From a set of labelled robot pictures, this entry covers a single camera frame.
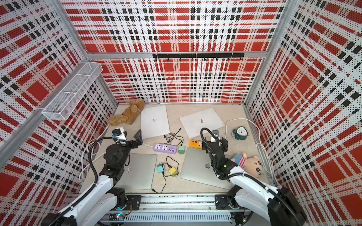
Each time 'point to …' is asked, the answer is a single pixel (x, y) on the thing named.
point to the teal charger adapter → (160, 168)
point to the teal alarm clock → (241, 133)
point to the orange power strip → (196, 143)
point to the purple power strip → (164, 148)
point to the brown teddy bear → (127, 118)
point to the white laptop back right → (193, 123)
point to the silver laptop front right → (196, 166)
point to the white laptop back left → (154, 121)
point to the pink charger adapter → (170, 135)
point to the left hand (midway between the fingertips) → (136, 130)
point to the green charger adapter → (181, 149)
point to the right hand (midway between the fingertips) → (215, 137)
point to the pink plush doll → (252, 165)
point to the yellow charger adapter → (172, 170)
